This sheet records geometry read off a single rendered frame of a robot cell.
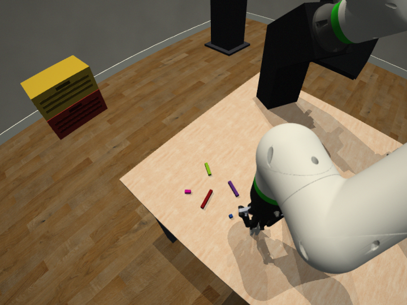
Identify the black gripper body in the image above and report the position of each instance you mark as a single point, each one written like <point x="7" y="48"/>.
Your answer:
<point x="255" y="212"/>

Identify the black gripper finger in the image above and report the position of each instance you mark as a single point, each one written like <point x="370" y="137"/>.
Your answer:
<point x="252" y="224"/>
<point x="264" y="222"/>

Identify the purple rod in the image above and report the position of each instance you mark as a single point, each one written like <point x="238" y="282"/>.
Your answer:
<point x="233" y="188"/>

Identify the dark red rod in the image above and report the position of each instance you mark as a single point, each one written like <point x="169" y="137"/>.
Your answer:
<point x="206" y="199"/>

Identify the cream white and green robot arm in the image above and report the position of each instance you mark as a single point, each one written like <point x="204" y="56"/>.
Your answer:
<point x="337" y="224"/>

